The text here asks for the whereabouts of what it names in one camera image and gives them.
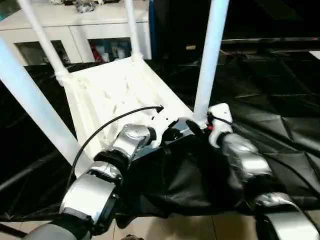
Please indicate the white plastic table leg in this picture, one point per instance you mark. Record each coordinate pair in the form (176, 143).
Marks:
(210, 57)
(45, 42)
(37, 105)
(133, 27)

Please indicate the white plastic table top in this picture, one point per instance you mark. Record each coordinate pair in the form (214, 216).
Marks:
(112, 87)

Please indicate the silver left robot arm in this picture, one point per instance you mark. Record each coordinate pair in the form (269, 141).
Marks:
(87, 195)

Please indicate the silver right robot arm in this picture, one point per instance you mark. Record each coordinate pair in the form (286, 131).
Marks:
(245, 155)

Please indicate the black mat cloth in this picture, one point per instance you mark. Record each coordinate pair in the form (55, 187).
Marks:
(275, 100)

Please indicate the small tan label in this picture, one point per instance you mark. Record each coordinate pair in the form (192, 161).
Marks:
(190, 47)

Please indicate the blue white printed mug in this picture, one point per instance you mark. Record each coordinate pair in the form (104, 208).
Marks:
(117, 52)

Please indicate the white can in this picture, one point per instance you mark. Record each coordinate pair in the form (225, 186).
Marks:
(105, 56)

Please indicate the dark blue vertical panel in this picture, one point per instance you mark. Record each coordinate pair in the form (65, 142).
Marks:
(153, 25)

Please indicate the small brown rounded object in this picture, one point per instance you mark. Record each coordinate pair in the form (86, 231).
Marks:
(132, 237)

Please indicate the red bottle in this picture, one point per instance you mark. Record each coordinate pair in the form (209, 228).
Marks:
(95, 52)

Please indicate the black backdrop cloth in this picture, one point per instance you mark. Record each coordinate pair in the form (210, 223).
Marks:
(262, 17)

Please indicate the white glass-door cabinet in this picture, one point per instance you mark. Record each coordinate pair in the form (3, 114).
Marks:
(100, 25)

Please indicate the silver bowl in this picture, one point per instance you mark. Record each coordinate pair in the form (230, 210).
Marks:
(85, 6)

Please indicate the black table stand leg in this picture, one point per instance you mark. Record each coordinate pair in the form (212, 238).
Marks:
(12, 230)

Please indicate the teal white patterned banner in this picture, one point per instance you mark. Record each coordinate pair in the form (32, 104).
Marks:
(2, 17)

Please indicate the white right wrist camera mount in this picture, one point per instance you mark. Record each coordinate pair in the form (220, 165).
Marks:
(221, 115)

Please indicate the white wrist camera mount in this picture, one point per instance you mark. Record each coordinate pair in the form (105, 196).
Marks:
(221, 115)
(162, 120)

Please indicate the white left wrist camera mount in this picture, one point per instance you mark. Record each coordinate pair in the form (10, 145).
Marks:
(162, 120)

